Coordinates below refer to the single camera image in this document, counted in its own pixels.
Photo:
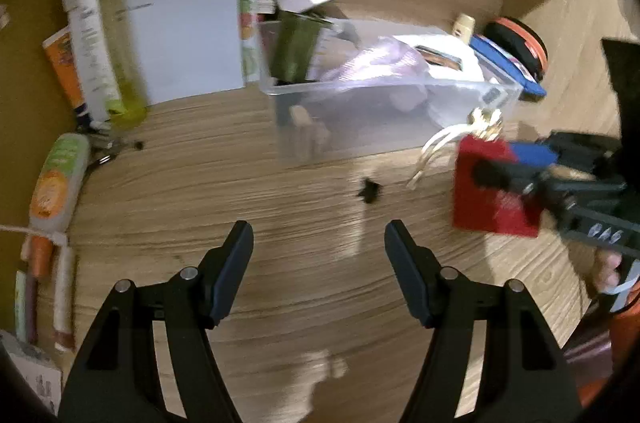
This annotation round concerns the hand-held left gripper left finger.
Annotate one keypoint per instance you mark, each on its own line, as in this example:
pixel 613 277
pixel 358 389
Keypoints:
pixel 231 273

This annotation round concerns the red gift bag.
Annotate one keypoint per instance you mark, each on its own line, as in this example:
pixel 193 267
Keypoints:
pixel 492 208

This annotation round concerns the box with orange print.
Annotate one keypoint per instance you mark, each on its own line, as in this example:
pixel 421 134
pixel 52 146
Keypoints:
pixel 249 38

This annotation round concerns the black and orange round case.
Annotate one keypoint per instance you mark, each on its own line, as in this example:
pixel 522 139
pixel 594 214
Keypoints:
pixel 522 40

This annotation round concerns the clear plastic bin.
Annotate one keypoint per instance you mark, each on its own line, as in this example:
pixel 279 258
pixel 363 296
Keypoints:
pixel 380 123

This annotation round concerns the dark green packet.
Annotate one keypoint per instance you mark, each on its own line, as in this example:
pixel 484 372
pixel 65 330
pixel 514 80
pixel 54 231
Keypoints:
pixel 295 48

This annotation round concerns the person's right forearm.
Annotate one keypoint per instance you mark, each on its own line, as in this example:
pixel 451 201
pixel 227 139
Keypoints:
pixel 622 333

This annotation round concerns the blue pouch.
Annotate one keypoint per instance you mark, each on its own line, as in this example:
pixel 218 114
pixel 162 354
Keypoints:
pixel 505 63

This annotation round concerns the pink mesh bag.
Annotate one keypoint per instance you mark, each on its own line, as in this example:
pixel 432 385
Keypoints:
pixel 380 63

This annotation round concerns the green and orange tube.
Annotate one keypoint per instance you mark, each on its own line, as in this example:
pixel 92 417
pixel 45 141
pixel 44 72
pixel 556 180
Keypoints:
pixel 55 183

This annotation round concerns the wooden desktop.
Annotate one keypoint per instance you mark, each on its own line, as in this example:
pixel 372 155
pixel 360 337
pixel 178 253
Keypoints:
pixel 280 253

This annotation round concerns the small wooden block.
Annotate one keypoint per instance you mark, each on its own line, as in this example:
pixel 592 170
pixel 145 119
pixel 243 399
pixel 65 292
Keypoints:
pixel 307 125

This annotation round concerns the white tube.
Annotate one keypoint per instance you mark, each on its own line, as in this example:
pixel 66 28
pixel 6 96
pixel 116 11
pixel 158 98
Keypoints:
pixel 63 298

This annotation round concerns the gold tassel with white ribbon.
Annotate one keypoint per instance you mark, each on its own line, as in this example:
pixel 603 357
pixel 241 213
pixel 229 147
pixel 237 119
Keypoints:
pixel 450 138

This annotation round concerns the person's right hand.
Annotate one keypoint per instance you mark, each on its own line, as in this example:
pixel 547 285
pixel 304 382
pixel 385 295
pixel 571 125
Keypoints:
pixel 609 270

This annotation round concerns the brown and orange tube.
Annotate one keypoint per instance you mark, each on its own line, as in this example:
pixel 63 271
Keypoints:
pixel 39 255

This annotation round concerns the grey printed box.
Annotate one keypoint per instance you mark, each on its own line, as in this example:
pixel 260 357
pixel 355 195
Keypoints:
pixel 30 373

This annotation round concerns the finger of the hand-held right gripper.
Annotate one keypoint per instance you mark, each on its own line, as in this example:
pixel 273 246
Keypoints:
pixel 505 175
pixel 532 153

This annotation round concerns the white file box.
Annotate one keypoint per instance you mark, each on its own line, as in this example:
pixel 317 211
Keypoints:
pixel 185 43

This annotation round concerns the white and green bottle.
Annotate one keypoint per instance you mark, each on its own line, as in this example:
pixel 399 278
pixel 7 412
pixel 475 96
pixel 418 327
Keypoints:
pixel 95 58

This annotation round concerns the orange and black card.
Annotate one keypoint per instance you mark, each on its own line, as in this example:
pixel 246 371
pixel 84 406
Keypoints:
pixel 440 57

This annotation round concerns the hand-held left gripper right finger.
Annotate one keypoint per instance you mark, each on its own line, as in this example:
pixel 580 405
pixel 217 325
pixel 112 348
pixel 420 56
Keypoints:
pixel 407 273

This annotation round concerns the small black clip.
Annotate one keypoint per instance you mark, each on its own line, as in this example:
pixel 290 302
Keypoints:
pixel 370 191

